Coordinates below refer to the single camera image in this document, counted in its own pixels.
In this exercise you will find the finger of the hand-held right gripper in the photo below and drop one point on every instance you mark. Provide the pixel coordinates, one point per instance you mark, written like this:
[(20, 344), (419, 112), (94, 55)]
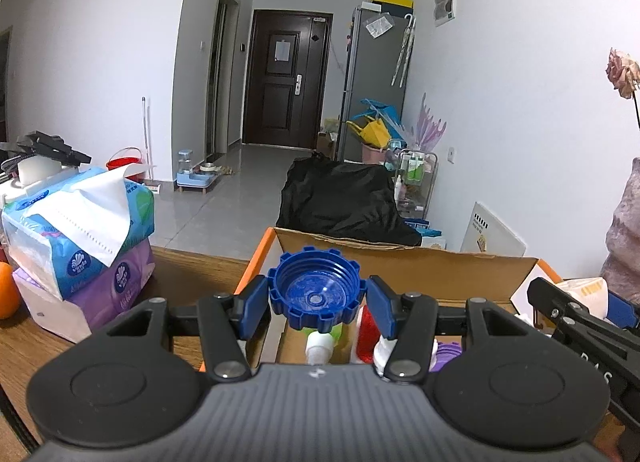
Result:
[(625, 314), (550, 299)]

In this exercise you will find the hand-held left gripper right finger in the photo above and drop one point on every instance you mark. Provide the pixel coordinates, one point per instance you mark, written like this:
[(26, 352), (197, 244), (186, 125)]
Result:
[(382, 302)]

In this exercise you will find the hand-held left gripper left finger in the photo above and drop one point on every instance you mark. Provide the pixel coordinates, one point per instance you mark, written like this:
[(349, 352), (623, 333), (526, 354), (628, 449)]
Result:
[(255, 302)]

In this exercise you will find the white square jar wooden lid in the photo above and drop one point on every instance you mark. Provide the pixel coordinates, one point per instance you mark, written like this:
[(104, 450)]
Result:
[(585, 292)]

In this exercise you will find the white red lint brush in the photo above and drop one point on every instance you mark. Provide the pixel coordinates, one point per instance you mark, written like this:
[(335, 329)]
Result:
[(367, 337)]

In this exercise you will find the red cardboard box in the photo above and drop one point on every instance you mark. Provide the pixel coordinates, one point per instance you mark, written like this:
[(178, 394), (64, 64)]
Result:
[(425, 272)]

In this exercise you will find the blue bottle cap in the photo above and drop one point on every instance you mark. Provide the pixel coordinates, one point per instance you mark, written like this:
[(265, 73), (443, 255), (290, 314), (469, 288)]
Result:
[(315, 292)]

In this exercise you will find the green spray bottle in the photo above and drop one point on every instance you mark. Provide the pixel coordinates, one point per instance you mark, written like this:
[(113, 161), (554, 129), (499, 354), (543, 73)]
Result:
[(319, 348)]

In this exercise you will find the purple bottle cap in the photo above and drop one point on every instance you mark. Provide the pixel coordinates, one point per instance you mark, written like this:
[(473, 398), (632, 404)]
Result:
[(447, 354)]

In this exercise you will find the grey pink ceramic vase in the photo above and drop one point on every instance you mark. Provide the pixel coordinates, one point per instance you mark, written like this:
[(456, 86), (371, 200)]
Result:
[(625, 232)]

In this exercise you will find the blue flat box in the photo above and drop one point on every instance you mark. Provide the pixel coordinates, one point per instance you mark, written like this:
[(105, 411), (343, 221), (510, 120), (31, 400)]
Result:
[(425, 229)]

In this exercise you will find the white flat card box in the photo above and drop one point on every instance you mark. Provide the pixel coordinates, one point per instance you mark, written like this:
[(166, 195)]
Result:
[(492, 234)]

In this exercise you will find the black plastic bag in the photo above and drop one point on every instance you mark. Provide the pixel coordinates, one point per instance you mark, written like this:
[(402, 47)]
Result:
[(340, 202)]

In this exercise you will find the metal trolley with bottles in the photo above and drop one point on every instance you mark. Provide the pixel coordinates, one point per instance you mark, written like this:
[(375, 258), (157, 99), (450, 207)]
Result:
[(415, 172)]

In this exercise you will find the blue pet feeder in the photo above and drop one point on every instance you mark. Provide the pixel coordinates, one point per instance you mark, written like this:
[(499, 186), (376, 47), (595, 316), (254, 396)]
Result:
[(192, 177)]

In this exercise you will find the pink bucket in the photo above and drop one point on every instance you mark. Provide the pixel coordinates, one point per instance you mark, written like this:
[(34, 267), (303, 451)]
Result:
[(374, 153)]

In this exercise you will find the purple white tissue pack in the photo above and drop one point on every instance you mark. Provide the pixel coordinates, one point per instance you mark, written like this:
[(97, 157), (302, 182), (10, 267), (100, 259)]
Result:
[(100, 302)]

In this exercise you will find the blue and yellow bags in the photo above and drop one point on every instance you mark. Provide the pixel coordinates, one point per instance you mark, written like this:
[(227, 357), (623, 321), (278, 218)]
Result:
[(375, 132)]

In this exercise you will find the purple wing decoration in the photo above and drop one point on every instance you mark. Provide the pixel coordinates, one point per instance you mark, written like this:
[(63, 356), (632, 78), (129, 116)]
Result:
[(430, 129)]

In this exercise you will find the dark brown door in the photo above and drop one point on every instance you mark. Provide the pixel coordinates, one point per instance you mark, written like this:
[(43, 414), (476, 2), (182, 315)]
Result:
[(285, 112)]

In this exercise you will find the red bucket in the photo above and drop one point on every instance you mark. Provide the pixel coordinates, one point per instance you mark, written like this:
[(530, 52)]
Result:
[(122, 162)]

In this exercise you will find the blue tissue pack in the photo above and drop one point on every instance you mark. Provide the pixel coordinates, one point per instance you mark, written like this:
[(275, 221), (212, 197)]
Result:
[(50, 252)]

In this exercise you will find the grey refrigerator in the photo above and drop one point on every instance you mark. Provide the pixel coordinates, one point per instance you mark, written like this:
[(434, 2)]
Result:
[(372, 77)]

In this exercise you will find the dried pink rose bouquet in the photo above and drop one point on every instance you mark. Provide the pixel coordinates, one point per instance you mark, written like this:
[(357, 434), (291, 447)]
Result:
[(622, 72)]

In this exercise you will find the orange fruit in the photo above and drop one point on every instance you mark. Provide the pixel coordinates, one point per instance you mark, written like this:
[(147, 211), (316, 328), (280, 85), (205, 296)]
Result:
[(7, 292)]

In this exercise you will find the white paper on door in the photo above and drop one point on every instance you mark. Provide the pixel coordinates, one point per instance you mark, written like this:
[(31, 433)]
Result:
[(282, 51)]

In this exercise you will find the folded clear umbrella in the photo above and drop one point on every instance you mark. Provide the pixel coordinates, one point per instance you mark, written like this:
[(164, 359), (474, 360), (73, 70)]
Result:
[(406, 47)]

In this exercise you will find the black device with white spool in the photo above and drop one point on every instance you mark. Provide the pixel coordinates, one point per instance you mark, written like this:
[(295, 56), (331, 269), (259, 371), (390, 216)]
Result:
[(50, 147)]

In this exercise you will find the clear plastic bag on refrigerator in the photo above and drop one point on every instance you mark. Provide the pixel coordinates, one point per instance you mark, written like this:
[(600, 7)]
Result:
[(379, 26)]

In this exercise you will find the white wall outlet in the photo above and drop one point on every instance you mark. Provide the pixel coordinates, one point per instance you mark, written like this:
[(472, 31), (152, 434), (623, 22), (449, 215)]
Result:
[(451, 155)]

